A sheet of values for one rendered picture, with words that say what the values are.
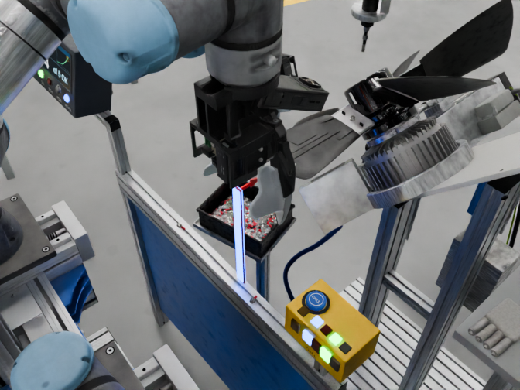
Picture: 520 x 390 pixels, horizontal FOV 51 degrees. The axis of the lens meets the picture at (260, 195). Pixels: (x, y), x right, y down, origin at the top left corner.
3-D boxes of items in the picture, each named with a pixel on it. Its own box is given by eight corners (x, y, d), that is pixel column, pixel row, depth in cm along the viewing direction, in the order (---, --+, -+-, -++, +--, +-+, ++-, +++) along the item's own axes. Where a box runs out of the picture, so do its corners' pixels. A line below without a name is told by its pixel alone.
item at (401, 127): (394, 128, 142) (390, 121, 142) (432, 111, 130) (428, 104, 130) (358, 152, 136) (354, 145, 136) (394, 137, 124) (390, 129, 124)
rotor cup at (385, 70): (390, 120, 143) (365, 76, 142) (429, 102, 130) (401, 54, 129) (352, 145, 136) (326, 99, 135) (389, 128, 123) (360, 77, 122)
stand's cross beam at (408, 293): (438, 314, 166) (441, 307, 163) (429, 322, 164) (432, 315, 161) (389, 275, 175) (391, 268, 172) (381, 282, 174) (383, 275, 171)
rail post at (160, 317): (169, 321, 225) (138, 189, 168) (160, 326, 223) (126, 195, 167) (162, 314, 227) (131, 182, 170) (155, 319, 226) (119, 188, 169)
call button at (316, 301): (330, 304, 107) (330, 299, 106) (316, 316, 105) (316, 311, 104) (315, 291, 109) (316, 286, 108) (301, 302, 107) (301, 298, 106)
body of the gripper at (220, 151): (192, 159, 64) (181, 71, 55) (248, 128, 68) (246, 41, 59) (234, 195, 60) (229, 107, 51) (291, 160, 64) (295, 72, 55)
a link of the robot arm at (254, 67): (248, 2, 56) (303, 35, 52) (248, 42, 59) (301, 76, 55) (187, 28, 52) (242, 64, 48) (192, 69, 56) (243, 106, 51)
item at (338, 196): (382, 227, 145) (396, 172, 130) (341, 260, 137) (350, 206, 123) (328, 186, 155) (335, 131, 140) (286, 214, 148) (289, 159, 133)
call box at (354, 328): (373, 356, 110) (381, 330, 103) (339, 388, 106) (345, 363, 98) (316, 304, 119) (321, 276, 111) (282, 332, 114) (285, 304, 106)
